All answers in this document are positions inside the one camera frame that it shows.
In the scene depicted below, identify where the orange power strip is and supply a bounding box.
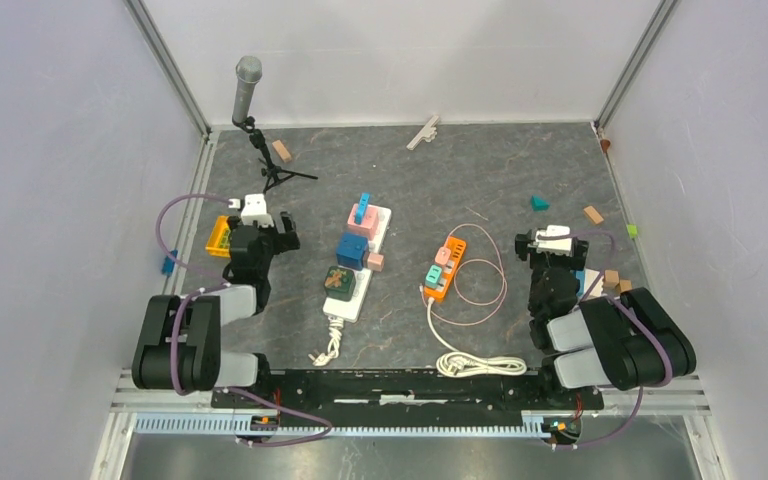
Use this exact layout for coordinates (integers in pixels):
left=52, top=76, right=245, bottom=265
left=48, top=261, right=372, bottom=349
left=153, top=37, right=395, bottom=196
left=422, top=236, right=467, bottom=302

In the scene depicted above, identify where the dark green socket cube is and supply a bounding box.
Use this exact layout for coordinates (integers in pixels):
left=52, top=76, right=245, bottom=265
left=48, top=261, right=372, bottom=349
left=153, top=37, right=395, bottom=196
left=323, top=266, right=356, bottom=302

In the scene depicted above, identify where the blue cube socket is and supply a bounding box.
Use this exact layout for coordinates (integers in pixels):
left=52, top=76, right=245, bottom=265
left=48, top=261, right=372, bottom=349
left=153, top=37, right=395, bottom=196
left=335, top=232, right=369, bottom=271

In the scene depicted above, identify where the teal cube block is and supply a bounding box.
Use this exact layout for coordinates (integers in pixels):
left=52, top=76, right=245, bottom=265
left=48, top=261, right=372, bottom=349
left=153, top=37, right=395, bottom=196
left=424, top=264, right=443, bottom=288

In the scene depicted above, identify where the white multicolour power strip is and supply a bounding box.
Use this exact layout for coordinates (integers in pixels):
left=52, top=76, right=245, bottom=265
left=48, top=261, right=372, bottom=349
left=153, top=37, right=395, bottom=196
left=322, top=206, right=392, bottom=323

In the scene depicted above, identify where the pink cube socket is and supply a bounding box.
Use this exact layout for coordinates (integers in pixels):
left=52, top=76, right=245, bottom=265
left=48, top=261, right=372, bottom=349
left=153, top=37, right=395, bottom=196
left=346, top=203, right=384, bottom=241

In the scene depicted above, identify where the light blue adapter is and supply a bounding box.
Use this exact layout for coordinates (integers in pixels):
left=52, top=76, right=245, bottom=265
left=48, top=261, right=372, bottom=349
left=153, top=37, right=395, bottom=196
left=353, top=192, right=371, bottom=225

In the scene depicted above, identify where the small mauve cube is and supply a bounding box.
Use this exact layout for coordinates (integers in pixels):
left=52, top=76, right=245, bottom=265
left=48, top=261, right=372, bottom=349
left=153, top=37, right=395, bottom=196
left=365, top=252, right=384, bottom=272

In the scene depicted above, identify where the small pink charger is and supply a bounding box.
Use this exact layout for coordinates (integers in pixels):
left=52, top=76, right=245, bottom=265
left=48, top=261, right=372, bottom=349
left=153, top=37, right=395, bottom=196
left=434, top=246, right=452, bottom=267

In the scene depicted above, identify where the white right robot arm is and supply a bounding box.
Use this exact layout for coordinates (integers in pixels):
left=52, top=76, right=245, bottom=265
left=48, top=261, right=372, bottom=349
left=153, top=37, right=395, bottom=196
left=514, top=225, right=697, bottom=408

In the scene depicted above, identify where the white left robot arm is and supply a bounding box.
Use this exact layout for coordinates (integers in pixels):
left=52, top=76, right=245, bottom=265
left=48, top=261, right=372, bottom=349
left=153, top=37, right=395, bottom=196
left=131, top=211, right=300, bottom=395

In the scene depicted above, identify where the yellow toy crate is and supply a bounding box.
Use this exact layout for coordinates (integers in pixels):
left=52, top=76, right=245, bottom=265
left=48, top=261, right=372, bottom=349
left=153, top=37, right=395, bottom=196
left=205, top=215, right=230, bottom=258

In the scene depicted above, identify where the teal triangle block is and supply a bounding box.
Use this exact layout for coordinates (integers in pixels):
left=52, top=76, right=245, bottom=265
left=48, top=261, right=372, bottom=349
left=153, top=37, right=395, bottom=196
left=530, top=195, right=550, bottom=212

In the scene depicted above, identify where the tan block right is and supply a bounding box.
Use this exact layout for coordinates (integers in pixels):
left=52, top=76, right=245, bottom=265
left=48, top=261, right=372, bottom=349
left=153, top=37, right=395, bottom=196
left=583, top=205, right=605, bottom=225

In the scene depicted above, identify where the wooden blocks pair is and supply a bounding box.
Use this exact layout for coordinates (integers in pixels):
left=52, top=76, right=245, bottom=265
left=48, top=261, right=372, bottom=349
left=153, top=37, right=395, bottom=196
left=602, top=270, right=633, bottom=295

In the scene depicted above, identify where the black tripod mic stand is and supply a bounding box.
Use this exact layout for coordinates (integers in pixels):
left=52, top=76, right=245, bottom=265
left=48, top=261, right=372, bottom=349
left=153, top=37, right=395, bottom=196
left=232, top=116, right=319, bottom=195

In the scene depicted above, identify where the tan wooden block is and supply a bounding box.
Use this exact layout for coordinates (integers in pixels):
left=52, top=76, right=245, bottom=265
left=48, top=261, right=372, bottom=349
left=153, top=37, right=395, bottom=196
left=272, top=140, right=293, bottom=163

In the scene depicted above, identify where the grey microphone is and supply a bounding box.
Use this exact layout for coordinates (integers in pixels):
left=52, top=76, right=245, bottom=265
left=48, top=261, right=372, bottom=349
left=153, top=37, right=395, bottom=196
left=232, top=56, right=263, bottom=125

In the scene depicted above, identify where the blue clip on rail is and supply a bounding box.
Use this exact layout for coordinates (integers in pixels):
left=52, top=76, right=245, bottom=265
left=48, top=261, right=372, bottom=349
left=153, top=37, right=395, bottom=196
left=161, top=249, right=178, bottom=277

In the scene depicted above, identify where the white strip plug cable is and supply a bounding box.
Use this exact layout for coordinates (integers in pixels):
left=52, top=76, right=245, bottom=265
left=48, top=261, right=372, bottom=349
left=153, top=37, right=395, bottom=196
left=307, top=316, right=347, bottom=369

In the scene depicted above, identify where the coiled white cable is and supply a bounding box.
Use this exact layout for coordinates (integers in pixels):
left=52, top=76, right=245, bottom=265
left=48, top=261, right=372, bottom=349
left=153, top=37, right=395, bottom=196
left=425, top=298, right=530, bottom=381

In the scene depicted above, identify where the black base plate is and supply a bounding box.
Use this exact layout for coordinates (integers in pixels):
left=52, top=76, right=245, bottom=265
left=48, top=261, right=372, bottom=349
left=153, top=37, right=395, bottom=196
left=248, top=369, right=604, bottom=427

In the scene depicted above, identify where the white plastic bracket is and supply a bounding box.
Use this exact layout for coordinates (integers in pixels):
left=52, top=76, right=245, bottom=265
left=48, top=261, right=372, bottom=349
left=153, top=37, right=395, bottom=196
left=406, top=115, right=440, bottom=151

